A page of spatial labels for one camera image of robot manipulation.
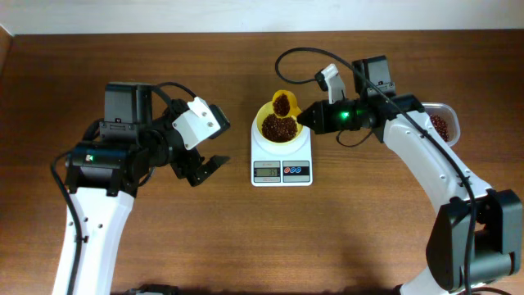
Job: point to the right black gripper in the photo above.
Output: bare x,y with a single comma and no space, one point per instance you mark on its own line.
319,117

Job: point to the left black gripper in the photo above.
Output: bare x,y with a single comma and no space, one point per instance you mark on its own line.
187,167

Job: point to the yellow measuring scoop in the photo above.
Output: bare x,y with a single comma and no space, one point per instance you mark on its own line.
295,110

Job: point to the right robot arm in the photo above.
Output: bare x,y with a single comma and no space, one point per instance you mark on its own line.
477,236

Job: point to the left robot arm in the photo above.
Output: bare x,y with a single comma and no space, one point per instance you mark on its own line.
142,129

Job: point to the red beans in scoop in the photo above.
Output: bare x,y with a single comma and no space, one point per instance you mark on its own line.
281,105

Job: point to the pale yellow bowl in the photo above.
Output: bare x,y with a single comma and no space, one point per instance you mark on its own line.
262,113

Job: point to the white digital kitchen scale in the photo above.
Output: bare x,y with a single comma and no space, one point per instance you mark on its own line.
286,164

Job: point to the clear plastic container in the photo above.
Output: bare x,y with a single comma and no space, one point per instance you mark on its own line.
449,115

